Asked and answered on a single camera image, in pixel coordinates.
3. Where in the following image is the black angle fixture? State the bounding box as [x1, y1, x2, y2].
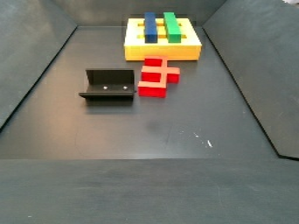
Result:
[79, 68, 136, 100]

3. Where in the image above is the yellow slotted board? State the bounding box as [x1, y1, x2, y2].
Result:
[124, 18, 202, 61]

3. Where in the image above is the red interlocking block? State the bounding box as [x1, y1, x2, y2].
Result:
[138, 56, 180, 98]

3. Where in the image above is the green long bar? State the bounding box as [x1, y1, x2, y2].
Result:
[163, 12, 182, 43]

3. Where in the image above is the blue long bar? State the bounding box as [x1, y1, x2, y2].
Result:
[144, 12, 158, 44]

